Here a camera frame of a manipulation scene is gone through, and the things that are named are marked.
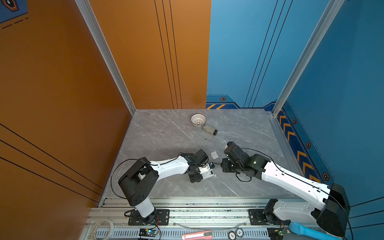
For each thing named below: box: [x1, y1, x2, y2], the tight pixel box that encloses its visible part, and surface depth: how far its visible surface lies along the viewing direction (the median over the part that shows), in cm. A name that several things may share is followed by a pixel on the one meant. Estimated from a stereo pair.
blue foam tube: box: [289, 222, 343, 240], surface depth 68 cm
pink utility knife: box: [181, 230, 212, 240], surface depth 71 cm
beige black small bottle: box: [203, 125, 218, 136], surface depth 107 cm
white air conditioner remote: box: [197, 164, 217, 180], surface depth 80 cm
